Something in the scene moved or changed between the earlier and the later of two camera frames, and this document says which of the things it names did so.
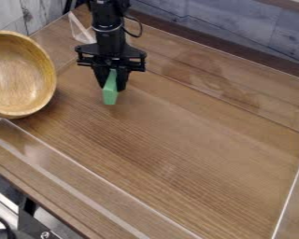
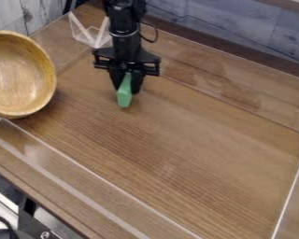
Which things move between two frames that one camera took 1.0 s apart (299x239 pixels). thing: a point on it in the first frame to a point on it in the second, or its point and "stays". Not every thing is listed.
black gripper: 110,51 to 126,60
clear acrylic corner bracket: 83,34 stays
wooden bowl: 23,75 stays
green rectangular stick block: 110,89 to 124,91
